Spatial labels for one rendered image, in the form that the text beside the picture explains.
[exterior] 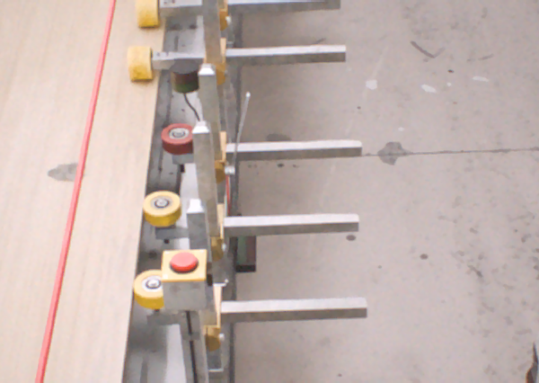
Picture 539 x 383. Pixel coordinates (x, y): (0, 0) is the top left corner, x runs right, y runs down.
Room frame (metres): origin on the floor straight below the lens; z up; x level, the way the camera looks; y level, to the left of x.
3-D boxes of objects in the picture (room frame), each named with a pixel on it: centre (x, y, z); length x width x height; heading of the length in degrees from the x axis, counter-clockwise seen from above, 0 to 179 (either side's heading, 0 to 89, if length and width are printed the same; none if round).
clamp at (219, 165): (2.20, 0.12, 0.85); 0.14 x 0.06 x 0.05; 178
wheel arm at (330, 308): (1.71, 0.04, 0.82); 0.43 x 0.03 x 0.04; 88
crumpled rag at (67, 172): (2.10, 0.44, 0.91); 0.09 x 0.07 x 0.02; 82
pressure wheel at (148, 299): (1.72, 0.23, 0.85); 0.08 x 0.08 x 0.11
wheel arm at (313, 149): (2.21, 0.00, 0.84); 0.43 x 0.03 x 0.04; 88
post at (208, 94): (2.18, 0.12, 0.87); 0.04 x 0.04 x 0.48; 88
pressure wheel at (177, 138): (2.22, 0.20, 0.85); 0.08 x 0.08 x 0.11
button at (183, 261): (1.42, 0.14, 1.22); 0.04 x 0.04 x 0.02
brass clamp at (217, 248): (1.95, 0.13, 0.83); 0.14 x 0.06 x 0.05; 178
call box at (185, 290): (1.42, 0.14, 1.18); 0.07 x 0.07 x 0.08; 88
